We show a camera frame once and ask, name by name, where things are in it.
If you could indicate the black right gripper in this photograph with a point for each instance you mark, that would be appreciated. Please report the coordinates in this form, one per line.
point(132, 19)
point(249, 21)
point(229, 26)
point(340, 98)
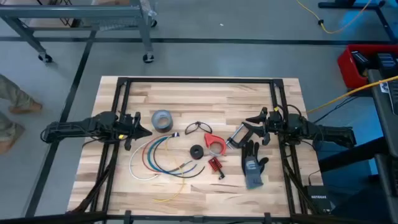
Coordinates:
point(274, 124)

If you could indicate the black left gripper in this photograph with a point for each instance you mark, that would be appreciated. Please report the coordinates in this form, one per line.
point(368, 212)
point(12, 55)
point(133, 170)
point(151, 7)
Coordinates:
point(127, 129)

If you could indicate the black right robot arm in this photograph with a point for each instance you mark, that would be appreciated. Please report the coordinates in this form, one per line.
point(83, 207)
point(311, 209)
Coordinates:
point(326, 135)

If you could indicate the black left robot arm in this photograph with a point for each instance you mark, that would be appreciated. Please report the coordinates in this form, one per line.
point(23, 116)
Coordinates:
point(77, 127)

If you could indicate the black C-clamp with silver screw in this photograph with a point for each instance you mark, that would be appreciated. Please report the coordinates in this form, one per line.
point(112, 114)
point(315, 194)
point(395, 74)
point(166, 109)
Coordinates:
point(247, 134)

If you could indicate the black and grey work glove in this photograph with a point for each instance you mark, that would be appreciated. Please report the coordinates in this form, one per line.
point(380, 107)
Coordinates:
point(252, 168)

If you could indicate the black-framed clear safety glasses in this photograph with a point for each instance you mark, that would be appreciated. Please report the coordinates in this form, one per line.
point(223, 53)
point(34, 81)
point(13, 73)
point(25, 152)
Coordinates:
point(192, 128)

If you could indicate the red dispenser with clear tape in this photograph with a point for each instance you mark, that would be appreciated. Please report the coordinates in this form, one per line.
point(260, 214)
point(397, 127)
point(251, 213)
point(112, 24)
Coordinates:
point(211, 140)

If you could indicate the red socket bit holder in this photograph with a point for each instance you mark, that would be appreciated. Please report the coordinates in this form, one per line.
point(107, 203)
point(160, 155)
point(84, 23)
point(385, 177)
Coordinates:
point(214, 164)

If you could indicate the red plastic bin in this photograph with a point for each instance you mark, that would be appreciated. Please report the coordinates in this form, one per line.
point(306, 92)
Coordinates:
point(346, 70)

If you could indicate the black ribbed battery pack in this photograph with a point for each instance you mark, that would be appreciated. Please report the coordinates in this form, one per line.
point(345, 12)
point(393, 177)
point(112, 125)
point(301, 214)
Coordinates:
point(387, 60)
point(360, 62)

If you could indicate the person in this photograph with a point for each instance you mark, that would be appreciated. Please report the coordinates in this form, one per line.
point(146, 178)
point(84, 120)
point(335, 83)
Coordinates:
point(18, 99)

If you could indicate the black desk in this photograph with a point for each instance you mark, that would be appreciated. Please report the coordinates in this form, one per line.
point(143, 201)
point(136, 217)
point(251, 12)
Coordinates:
point(388, 130)

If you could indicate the grey metal cart on castors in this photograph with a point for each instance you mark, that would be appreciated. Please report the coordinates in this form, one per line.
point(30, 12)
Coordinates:
point(77, 12)

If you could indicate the black stand base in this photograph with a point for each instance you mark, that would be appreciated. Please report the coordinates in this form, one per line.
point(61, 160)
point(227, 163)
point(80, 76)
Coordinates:
point(348, 4)

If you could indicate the grey duct tape roll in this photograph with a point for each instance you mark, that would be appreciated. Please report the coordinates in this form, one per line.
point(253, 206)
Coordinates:
point(154, 124)

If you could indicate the black Netgear network switch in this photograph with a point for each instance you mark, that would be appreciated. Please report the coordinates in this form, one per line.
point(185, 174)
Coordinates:
point(318, 199)

